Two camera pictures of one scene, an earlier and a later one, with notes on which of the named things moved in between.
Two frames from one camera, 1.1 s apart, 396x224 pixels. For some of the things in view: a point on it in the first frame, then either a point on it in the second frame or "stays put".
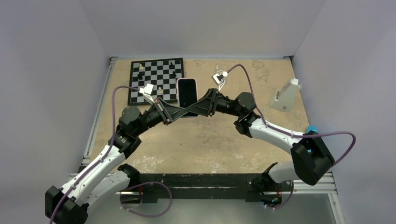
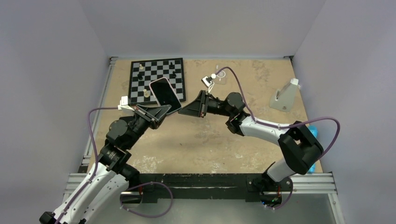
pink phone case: [187, 94] -> [165, 94]
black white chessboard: [162, 73] stays put
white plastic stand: [283, 98] stays put
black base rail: [252, 187] stays put
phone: [187, 94] -> [165, 94]
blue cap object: [312, 129] stays put
